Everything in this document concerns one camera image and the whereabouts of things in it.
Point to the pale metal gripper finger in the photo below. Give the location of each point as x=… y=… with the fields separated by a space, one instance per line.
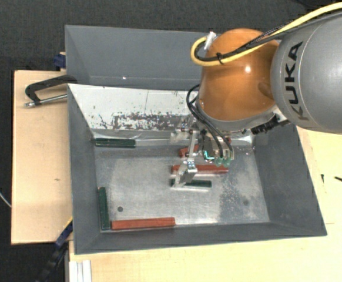
x=179 y=175
x=191 y=173

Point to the dark green flat block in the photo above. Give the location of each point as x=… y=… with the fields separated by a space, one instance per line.
x=103 y=208
x=201 y=183
x=115 y=143

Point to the grey metal bin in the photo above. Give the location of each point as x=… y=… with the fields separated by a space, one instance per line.
x=147 y=198

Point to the small black screw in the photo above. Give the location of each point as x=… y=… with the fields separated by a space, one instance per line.
x=340 y=179

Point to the pale wood board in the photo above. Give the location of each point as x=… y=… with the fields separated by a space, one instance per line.
x=38 y=163

